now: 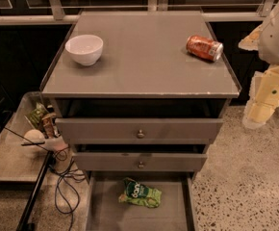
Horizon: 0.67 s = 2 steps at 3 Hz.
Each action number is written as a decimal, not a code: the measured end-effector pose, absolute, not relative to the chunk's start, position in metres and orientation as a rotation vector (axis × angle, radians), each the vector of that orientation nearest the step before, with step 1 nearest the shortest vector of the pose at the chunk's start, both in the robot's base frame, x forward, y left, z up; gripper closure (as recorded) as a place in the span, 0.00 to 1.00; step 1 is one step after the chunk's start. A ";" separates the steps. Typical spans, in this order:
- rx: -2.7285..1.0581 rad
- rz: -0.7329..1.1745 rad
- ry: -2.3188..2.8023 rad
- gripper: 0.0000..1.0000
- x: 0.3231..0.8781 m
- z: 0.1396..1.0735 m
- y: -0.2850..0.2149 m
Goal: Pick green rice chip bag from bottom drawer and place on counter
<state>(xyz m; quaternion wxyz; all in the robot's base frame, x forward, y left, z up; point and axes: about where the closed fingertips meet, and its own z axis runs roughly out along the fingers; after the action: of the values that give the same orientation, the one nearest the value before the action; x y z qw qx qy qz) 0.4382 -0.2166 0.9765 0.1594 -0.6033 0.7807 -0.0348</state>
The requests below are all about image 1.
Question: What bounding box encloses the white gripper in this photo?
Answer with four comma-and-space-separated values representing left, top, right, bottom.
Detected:
238, 25, 279, 129

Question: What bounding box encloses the green rice chip bag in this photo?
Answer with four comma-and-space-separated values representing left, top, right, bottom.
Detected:
118, 177, 162, 208

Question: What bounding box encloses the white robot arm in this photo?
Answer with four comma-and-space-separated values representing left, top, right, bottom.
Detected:
239, 1, 279, 129

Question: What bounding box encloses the grey drawer cabinet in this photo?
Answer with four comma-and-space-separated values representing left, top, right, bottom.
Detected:
38, 10, 242, 185

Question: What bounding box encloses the metal top drawer knob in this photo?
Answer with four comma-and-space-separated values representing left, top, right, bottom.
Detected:
137, 130, 145, 139

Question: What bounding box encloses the metal drawer knob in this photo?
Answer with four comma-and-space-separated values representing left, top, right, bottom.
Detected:
138, 162, 145, 169
137, 130, 145, 139

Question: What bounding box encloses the metal middle drawer knob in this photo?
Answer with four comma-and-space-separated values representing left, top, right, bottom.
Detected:
138, 162, 145, 169

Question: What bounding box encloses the grey middle drawer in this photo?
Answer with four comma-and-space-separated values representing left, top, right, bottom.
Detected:
73, 144, 207, 172

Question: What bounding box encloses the grey top drawer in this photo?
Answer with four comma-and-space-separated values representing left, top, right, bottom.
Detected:
56, 118, 222, 144

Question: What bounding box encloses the green snack bag in bin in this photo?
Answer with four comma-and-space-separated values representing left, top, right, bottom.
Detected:
25, 102, 48, 129

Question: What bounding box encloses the orange soda can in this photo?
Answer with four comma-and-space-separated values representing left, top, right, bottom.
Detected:
186, 36, 223, 62

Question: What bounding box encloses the white ceramic bowl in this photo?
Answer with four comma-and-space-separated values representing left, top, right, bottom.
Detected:
64, 35, 103, 65

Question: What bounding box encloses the brown snack packet in bin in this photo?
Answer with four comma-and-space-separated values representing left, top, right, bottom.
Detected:
41, 113, 59, 138

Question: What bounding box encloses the black stick in bin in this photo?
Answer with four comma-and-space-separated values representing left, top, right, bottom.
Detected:
21, 141, 45, 146

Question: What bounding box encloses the white round object in bin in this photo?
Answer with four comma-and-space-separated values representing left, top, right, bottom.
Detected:
22, 129, 45, 150

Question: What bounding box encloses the clear plastic bin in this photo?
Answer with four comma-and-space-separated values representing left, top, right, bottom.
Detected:
0, 91, 46, 182

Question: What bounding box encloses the black cable on floor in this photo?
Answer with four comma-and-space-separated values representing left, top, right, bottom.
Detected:
47, 144, 87, 231

